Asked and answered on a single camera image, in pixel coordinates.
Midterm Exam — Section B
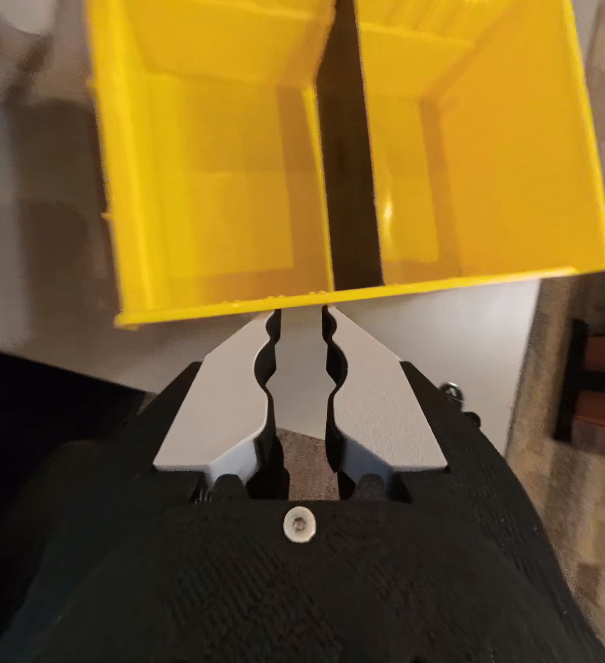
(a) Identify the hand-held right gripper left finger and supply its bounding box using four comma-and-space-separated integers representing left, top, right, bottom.
152, 309, 283, 485

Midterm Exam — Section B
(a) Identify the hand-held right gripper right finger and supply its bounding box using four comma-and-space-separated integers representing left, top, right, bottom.
322, 306, 448, 483

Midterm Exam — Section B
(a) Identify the yellow plastic bin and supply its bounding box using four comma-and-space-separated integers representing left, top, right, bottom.
84, 0, 605, 329

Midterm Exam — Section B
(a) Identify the black bin divider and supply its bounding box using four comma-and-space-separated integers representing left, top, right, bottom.
315, 0, 386, 291

